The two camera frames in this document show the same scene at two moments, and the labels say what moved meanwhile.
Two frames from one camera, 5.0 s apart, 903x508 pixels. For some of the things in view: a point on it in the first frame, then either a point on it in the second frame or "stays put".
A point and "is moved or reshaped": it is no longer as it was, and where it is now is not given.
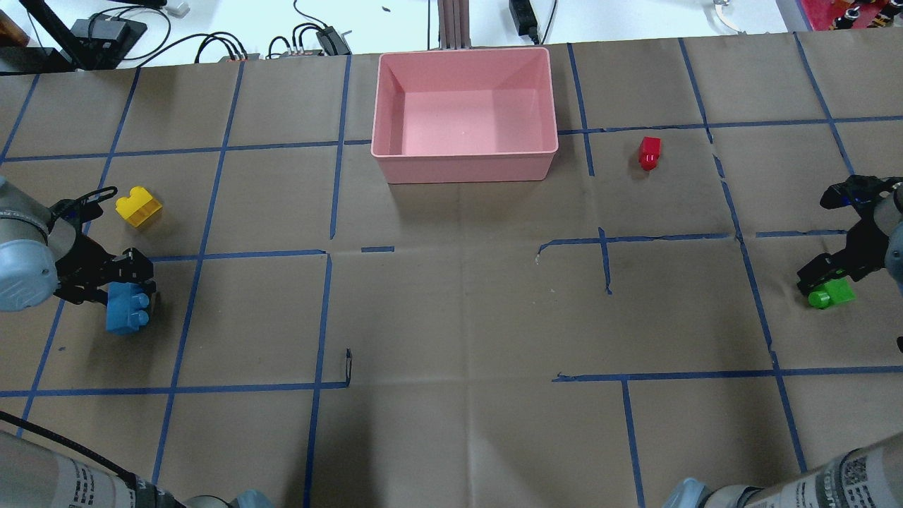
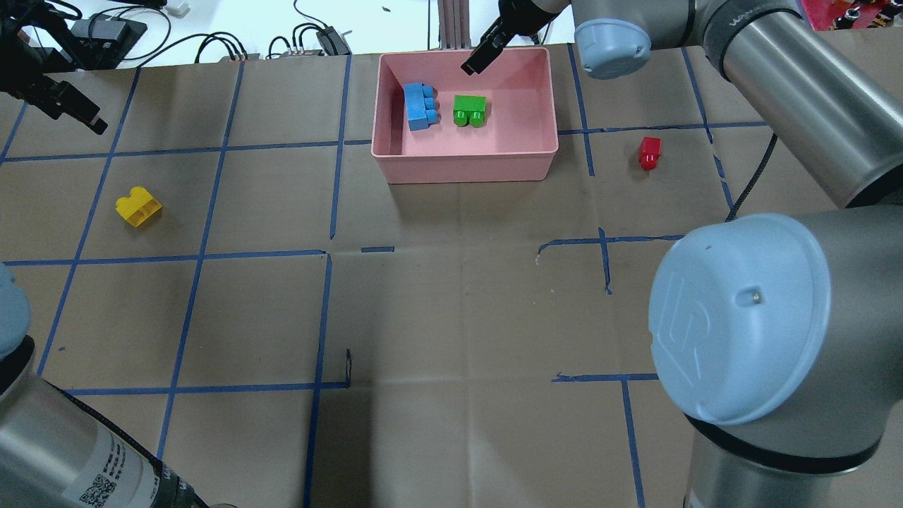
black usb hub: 332,42 stays put
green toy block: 837,291 is moved or reshaped
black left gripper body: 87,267 -> 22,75
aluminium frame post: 453,24 stays put
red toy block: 650,151 stays put
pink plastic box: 465,116 stays put
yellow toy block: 138,207 stays put
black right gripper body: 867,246 -> 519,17
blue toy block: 125,307 -> 422,105
